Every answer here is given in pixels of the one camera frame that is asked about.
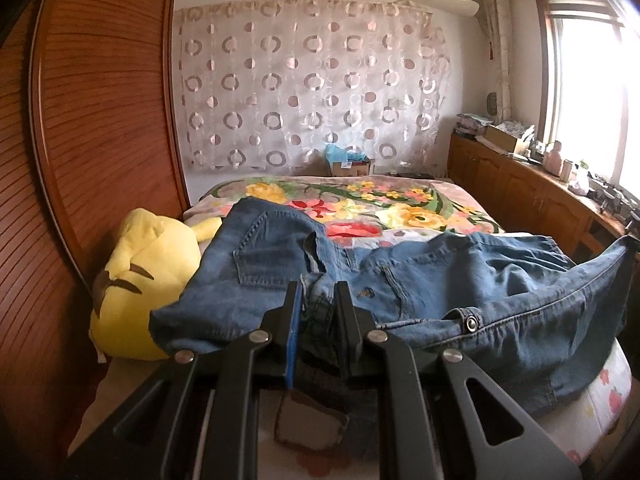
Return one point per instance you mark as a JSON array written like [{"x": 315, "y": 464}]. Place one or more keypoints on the sheer circle pattern curtain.
[{"x": 310, "y": 85}]

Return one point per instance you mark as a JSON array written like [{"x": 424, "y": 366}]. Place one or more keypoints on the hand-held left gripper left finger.
[{"x": 294, "y": 332}]

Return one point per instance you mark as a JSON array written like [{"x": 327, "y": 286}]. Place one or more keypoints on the yellow plush toy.
[{"x": 135, "y": 280}]

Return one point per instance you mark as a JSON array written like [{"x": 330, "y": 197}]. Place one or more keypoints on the small jar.
[{"x": 567, "y": 170}]

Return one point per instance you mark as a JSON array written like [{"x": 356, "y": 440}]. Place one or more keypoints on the floral blanket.
[{"x": 360, "y": 205}]

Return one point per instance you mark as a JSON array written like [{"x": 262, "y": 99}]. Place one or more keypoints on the tied patterned window curtain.
[{"x": 497, "y": 40}]

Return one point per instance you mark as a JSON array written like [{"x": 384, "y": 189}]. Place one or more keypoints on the blue denim pants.
[{"x": 465, "y": 275}]

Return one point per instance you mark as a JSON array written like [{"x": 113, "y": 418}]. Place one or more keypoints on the grey wall fixture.
[{"x": 492, "y": 104}]

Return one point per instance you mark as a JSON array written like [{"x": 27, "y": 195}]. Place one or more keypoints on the white plastic bag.
[{"x": 581, "y": 180}]

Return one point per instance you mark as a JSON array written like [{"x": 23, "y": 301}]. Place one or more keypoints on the pink bottle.
[{"x": 553, "y": 159}]

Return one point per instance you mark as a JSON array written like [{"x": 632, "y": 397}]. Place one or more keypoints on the open cardboard box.
[{"x": 505, "y": 137}]

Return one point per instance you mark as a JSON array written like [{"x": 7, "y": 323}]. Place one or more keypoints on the strawberry print sheet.
[{"x": 610, "y": 395}]

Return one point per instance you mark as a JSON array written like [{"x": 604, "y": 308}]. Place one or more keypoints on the wooden cabinet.
[{"x": 520, "y": 185}]

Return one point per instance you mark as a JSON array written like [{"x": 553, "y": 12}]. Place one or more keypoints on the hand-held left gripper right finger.
[{"x": 342, "y": 330}]

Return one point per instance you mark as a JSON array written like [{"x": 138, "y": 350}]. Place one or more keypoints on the stack of folded cloths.
[{"x": 472, "y": 125}]

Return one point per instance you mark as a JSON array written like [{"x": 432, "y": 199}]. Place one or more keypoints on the small cardboard box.
[{"x": 352, "y": 167}]

